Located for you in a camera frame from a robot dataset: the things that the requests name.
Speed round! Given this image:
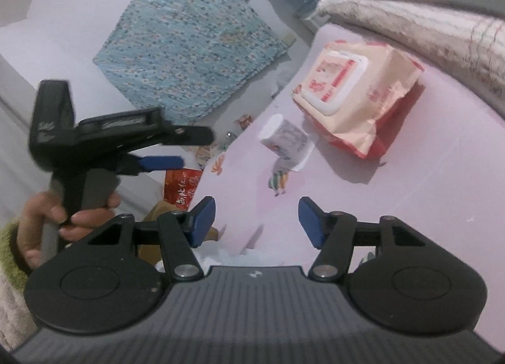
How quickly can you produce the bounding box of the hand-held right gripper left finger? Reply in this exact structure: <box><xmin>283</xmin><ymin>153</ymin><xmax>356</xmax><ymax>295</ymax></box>
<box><xmin>85</xmin><ymin>196</ymin><xmax>216</xmax><ymax>280</ymax></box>

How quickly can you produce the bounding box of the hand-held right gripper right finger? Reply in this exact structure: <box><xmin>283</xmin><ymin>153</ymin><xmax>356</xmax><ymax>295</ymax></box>
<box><xmin>298</xmin><ymin>196</ymin><xmax>427</xmax><ymax>282</ymax></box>

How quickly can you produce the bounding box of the pink wet wipes pack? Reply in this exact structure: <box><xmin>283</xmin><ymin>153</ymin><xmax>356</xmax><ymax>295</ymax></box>
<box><xmin>292</xmin><ymin>40</ymin><xmax>427</xmax><ymax>160</ymax></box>

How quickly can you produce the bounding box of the crumpled clear plastic wrapper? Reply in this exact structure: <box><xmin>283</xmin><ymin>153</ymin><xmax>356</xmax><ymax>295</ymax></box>
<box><xmin>156</xmin><ymin>240</ymin><xmax>316</xmax><ymax>270</ymax></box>

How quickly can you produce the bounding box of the person's left hand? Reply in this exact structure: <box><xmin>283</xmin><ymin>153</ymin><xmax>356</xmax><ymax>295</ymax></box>
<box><xmin>16</xmin><ymin>191</ymin><xmax>122</xmax><ymax>272</ymax></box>

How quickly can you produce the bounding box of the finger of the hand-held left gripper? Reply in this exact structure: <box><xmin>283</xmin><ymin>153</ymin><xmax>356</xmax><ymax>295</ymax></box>
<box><xmin>158</xmin><ymin>124</ymin><xmax>216</xmax><ymax>148</ymax></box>
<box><xmin>114</xmin><ymin>151</ymin><xmax>186</xmax><ymax>175</ymax></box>

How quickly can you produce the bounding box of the beige fuzzy garment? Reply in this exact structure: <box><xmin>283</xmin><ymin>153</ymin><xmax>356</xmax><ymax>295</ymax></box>
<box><xmin>0</xmin><ymin>269</ymin><xmax>38</xmax><ymax>345</ymax></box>

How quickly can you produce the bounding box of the red snack bag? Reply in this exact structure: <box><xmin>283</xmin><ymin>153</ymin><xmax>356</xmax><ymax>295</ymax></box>
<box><xmin>163</xmin><ymin>169</ymin><xmax>203</xmax><ymax>207</ymax></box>

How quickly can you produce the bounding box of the blue patterned wall cloth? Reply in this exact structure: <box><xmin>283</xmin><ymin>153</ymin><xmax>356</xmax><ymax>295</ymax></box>
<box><xmin>92</xmin><ymin>0</ymin><xmax>288</xmax><ymax>126</ymax></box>

